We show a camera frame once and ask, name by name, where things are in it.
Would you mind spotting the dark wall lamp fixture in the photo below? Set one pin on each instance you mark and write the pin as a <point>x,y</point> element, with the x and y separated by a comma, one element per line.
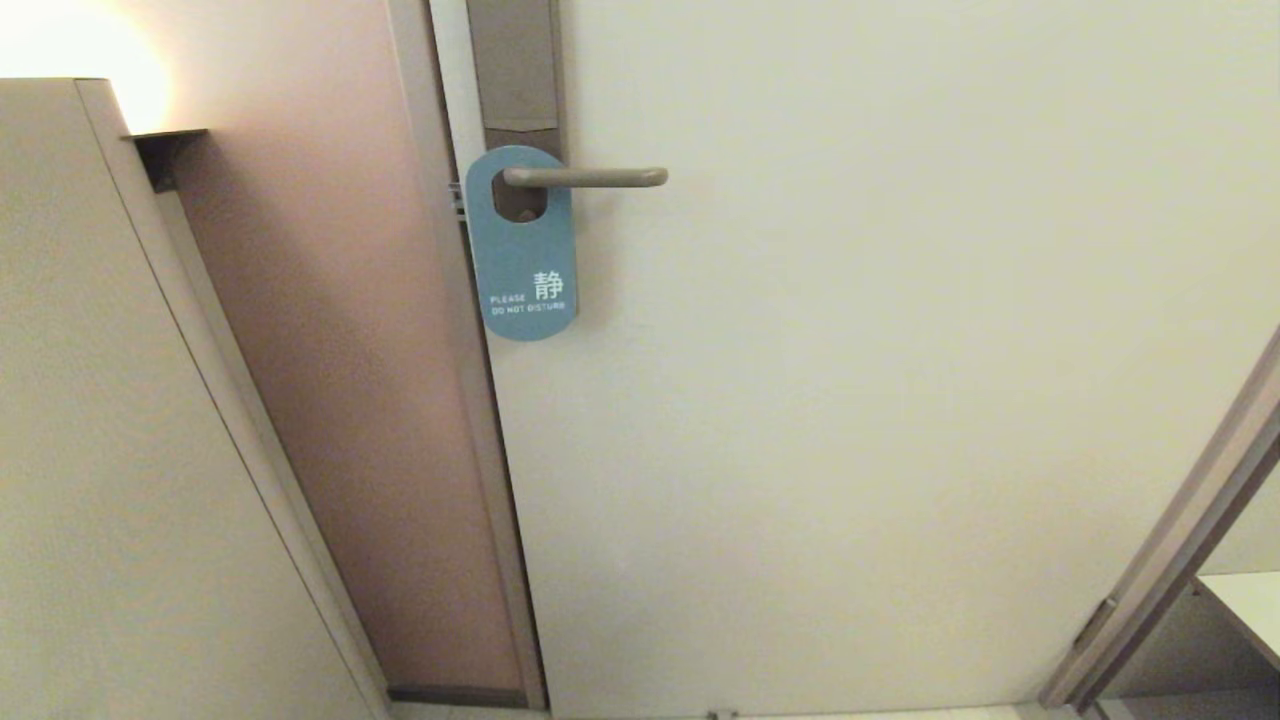
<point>165,150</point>

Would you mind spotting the blue and white door hanger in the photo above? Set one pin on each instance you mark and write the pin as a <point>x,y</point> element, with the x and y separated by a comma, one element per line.
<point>520,260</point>

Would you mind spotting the white room door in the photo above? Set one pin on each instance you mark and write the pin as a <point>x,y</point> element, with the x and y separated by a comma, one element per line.
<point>800,600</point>

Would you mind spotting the metal door latch bolt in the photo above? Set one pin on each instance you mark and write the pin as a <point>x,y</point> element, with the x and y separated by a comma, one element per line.
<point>456,200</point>

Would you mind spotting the bronze door lock plate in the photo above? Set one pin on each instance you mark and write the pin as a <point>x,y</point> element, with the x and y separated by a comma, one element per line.
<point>515,70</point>

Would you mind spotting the small metal frame hinge plate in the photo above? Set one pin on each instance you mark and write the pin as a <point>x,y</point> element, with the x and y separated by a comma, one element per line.
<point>1096,622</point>

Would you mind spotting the beige cabinet panel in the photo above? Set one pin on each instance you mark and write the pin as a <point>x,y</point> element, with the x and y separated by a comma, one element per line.
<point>100,600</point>

